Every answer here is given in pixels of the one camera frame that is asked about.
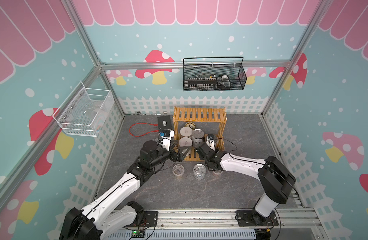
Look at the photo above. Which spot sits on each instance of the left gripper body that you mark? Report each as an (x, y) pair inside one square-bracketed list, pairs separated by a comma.
[(173, 157)]

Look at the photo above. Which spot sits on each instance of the orange label seed jar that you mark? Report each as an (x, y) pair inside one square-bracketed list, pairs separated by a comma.
[(178, 170)]

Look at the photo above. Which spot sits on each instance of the wooden two-tier shelf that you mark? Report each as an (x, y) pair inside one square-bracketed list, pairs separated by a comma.
[(211, 121)]

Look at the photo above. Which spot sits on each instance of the red label seed jar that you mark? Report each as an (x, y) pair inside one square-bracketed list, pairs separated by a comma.
[(217, 172)]

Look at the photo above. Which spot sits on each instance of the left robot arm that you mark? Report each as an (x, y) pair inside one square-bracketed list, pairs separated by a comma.
[(98, 220)]

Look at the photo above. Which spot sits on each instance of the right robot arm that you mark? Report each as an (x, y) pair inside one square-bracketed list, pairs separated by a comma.
[(276, 180)]

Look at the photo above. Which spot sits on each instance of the white lid green can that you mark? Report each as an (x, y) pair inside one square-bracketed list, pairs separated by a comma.
[(185, 142)]

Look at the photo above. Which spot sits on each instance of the rear white lid can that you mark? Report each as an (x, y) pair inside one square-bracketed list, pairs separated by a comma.
[(186, 132)]

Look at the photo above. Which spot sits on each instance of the tall green label can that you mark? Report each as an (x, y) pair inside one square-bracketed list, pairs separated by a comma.
[(197, 137)]

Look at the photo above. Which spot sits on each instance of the brown tape roll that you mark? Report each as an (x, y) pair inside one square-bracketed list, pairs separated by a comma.
[(190, 125)]

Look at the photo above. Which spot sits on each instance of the black box device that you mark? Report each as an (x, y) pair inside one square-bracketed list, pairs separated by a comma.
[(165, 123)]

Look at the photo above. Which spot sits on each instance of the green circuit board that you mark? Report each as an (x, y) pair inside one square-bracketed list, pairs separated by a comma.
[(138, 234)]

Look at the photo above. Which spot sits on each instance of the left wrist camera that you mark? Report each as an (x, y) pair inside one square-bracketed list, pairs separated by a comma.
[(166, 138)]

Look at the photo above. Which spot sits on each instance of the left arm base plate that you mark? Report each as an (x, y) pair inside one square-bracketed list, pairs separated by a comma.
[(145, 219)]

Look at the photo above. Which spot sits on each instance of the black wire basket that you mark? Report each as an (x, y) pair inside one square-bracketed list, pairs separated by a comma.
[(213, 74)]

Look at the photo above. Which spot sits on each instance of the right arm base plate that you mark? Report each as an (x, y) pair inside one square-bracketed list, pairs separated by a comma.
[(246, 218)]

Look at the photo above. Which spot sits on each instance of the white wire basket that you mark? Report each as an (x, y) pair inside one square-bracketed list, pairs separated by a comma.
[(85, 111)]

